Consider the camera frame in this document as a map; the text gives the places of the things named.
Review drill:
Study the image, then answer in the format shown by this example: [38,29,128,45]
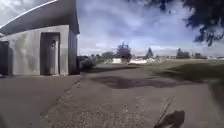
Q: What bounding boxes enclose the overhanging tree branches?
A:
[146,0,224,48]

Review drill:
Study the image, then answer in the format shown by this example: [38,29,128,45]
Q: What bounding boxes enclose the grass field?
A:
[139,58,224,83]

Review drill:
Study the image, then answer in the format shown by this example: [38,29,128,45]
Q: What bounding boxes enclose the grey concrete building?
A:
[0,0,81,77]

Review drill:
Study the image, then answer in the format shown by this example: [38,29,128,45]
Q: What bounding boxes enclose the grey asphalt path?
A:
[0,63,224,128]

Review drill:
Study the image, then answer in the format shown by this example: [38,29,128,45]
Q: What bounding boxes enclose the distant trees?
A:
[99,41,204,63]

